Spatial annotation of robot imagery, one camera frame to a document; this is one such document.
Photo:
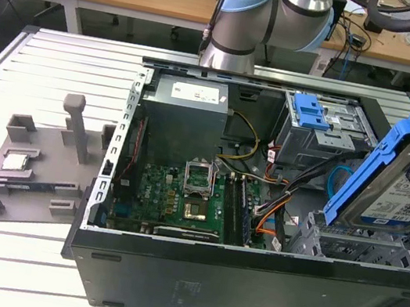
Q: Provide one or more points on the CPU socket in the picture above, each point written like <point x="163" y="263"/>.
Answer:
<point x="195" y="210"/>

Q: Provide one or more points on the grey parts rack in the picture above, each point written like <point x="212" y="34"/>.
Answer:
<point x="51" y="166"/>

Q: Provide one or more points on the white label sticker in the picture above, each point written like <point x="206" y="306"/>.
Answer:
<point x="321" y="66"/>

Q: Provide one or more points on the small black box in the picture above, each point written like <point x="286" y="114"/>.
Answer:
<point x="372" y="26"/>

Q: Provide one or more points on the black power adapter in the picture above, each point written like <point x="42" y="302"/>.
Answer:
<point x="356" y="41"/>

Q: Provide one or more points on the grey metal drive cage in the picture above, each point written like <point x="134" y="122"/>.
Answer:
<point x="309" y="148"/>

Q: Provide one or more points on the black graphics card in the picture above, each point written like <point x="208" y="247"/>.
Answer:
<point x="187" y="233"/>

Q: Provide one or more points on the green motherboard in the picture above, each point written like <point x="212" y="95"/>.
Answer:
<point x="158" y="193"/>

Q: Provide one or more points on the black speaker box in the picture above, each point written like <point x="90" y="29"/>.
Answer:
<point x="341" y="6"/>

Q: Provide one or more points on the hard disk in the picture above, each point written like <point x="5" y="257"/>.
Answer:
<point x="392" y="194"/>

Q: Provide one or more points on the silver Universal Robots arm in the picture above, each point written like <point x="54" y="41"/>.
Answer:
<point x="249" y="14"/>

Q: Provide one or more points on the grey metal disk bay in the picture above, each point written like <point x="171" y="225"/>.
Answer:
<point x="351" y="247"/>

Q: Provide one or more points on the grey power supply unit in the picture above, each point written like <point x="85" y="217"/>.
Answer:
<point x="183" y="118"/>

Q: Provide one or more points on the thin metal locking lever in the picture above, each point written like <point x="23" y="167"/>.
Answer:
<point x="216" y="179"/>

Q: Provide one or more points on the blue plastic drive latch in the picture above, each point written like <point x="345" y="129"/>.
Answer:
<point x="309" y="114"/>

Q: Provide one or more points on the black RAM slot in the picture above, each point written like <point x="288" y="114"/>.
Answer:
<point x="230" y="209"/>
<point x="246" y="216"/>

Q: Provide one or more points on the silver CPU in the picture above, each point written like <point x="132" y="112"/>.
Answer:
<point x="14" y="162"/>

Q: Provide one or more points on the black open PC case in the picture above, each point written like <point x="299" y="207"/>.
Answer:
<point x="243" y="295"/>

